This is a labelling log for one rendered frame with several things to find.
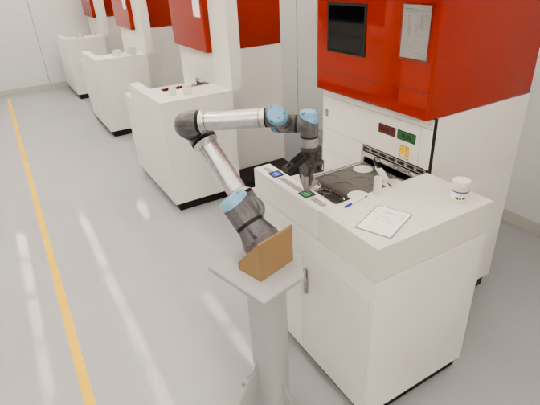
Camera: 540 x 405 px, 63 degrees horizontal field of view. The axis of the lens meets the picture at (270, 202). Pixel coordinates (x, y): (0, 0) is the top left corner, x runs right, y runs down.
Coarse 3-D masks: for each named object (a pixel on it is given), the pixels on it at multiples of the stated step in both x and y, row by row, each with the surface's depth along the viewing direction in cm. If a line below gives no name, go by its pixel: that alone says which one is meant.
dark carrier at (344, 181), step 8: (344, 168) 232; (352, 168) 231; (320, 176) 224; (328, 176) 224; (336, 176) 224; (344, 176) 223; (352, 176) 223; (360, 176) 222; (368, 176) 222; (392, 176) 220; (328, 184) 216; (336, 184) 216; (344, 184) 215; (352, 184) 215; (360, 184) 214; (368, 184) 214; (336, 192) 208; (344, 192) 208; (368, 192) 206
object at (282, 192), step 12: (264, 168) 223; (276, 168) 221; (264, 180) 216; (276, 180) 209; (288, 180) 208; (264, 192) 220; (276, 192) 208; (288, 192) 198; (276, 204) 212; (288, 204) 201; (300, 204) 192; (312, 204) 186; (324, 204) 186; (288, 216) 205; (300, 216) 195; (312, 216) 186; (312, 228) 189
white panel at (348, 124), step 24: (336, 96) 250; (336, 120) 256; (360, 120) 238; (384, 120) 222; (408, 120) 208; (432, 120) 196; (336, 144) 262; (360, 144) 243; (384, 144) 227; (408, 144) 212; (432, 144) 201
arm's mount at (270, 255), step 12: (288, 228) 167; (264, 240) 159; (276, 240) 164; (288, 240) 169; (252, 252) 161; (264, 252) 160; (276, 252) 166; (288, 252) 172; (240, 264) 169; (252, 264) 164; (264, 264) 163; (276, 264) 168; (252, 276) 167; (264, 276) 165
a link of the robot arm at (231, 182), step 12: (192, 144) 187; (204, 144) 186; (216, 144) 188; (204, 156) 187; (216, 156) 185; (216, 168) 184; (228, 168) 184; (228, 180) 183; (240, 180) 185; (228, 192) 184; (252, 192) 183
